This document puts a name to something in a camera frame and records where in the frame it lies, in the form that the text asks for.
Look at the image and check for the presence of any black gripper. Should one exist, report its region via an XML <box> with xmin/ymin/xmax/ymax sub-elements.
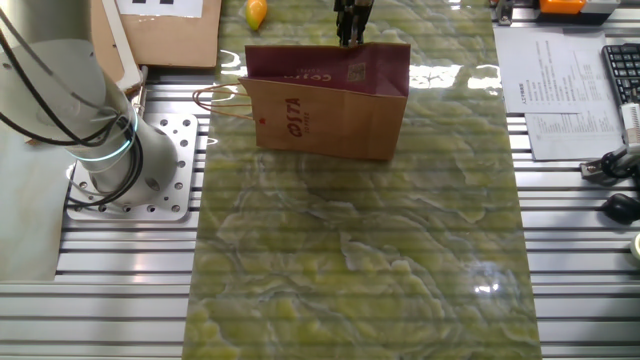
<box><xmin>333</xmin><ymin>0</ymin><xmax>376</xmax><ymax>48</ymax></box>

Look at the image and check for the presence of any Costa paper bag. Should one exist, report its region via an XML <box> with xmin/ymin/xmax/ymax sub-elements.
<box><xmin>192</xmin><ymin>41</ymin><xmax>412</xmax><ymax>162</ymax></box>

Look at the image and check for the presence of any yellow toy mango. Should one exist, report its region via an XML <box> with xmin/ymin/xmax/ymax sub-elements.
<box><xmin>244</xmin><ymin>0</ymin><xmax>269</xmax><ymax>32</ymax></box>

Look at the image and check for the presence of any brown cardboard sheet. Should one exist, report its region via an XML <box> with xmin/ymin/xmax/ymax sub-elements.
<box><xmin>89</xmin><ymin>0</ymin><xmax>223</xmax><ymax>69</ymax></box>

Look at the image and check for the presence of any checkerboard calibration paper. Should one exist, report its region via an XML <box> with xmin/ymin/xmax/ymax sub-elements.
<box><xmin>115</xmin><ymin>0</ymin><xmax>205</xmax><ymax>19</ymax></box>

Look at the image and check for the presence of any printed paper sheet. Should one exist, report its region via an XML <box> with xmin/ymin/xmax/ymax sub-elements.
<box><xmin>524</xmin><ymin>112</ymin><xmax>627</xmax><ymax>162</ymax></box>
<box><xmin>493</xmin><ymin>24</ymin><xmax>624</xmax><ymax>115</ymax></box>

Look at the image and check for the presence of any orange plastic block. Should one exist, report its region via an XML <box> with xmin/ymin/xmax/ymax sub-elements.
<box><xmin>538</xmin><ymin>0</ymin><xmax>587</xmax><ymax>15</ymax></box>

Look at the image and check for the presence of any green marble pattern mat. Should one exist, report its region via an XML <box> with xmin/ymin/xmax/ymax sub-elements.
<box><xmin>182</xmin><ymin>0</ymin><xmax>544</xmax><ymax>360</ymax></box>

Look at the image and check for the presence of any white framed brown board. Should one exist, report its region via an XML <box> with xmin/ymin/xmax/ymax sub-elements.
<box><xmin>89</xmin><ymin>0</ymin><xmax>145</xmax><ymax>94</ymax></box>

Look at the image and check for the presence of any grey plastic block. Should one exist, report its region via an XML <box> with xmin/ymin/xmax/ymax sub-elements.
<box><xmin>582</xmin><ymin>0</ymin><xmax>622</xmax><ymax>15</ymax></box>

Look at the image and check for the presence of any black keyboard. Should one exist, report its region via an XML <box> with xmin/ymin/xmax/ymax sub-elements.
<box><xmin>602</xmin><ymin>43</ymin><xmax>640</xmax><ymax>107</ymax></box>

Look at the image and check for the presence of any grey metal bracket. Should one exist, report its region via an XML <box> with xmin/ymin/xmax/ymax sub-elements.
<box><xmin>492</xmin><ymin>0</ymin><xmax>516</xmax><ymax>27</ymax></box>

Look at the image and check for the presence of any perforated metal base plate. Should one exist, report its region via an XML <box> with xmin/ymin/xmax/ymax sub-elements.
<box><xmin>66</xmin><ymin>112</ymin><xmax>200</xmax><ymax>222</ymax></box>

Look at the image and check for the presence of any silver metal clamp handle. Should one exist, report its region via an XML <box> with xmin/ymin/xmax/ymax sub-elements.
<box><xmin>130</xmin><ymin>64</ymin><xmax>150</xmax><ymax>117</ymax></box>

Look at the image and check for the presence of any black cable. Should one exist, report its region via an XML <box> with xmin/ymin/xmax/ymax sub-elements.
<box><xmin>0</xmin><ymin>7</ymin><xmax>145</xmax><ymax>209</ymax></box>

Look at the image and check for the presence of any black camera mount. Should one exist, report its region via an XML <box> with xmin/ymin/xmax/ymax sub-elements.
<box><xmin>579</xmin><ymin>147</ymin><xmax>640</xmax><ymax>187</ymax></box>

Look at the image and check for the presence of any grey ribbed camera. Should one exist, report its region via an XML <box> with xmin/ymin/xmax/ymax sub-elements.
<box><xmin>619</xmin><ymin>102</ymin><xmax>640</xmax><ymax>149</ymax></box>

